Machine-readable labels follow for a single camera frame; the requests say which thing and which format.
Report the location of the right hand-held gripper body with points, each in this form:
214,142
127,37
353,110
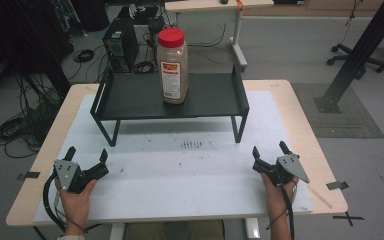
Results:
285,170

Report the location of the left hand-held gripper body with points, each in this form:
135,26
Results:
76,176

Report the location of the black metal shelf rack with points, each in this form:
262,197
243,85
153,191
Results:
140,100

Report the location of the red lid spice jar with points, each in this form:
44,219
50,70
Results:
173,73

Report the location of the person's right hand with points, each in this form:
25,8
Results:
276,200

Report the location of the person's left hand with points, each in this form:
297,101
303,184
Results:
75,208

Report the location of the black tape strip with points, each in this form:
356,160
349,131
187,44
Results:
337,185
29,175

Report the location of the grey floor mat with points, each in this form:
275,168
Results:
350,116

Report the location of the white table mat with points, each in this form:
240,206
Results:
180,186

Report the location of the black office chair base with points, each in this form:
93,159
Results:
350,56

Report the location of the black computer tower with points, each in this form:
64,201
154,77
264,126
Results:
121,43

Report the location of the black curtain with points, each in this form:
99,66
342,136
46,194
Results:
20,33

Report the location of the black computer mouse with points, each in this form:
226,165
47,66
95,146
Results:
224,1

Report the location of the light wooden desk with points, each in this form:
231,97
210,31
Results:
206,4

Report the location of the black metal stand post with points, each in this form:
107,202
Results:
356,56

